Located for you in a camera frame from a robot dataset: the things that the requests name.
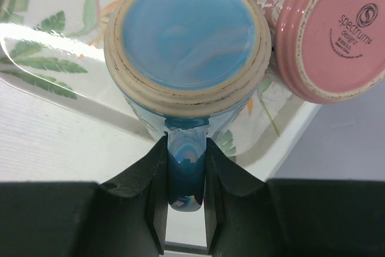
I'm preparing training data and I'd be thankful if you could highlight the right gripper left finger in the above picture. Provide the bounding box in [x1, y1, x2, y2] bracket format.
[1, 137, 168, 256]

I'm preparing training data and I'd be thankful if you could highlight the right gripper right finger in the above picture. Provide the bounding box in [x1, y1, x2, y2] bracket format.
[204, 140, 384, 256]

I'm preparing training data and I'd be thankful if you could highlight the blue glazed mug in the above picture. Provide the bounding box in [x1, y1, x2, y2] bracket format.
[103, 0, 272, 212]

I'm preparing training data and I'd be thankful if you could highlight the pink patterned mug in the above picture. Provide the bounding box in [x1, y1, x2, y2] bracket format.
[253, 0, 384, 104]

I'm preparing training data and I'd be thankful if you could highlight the floral serving tray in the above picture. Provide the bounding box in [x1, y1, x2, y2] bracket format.
[1, 0, 319, 166]

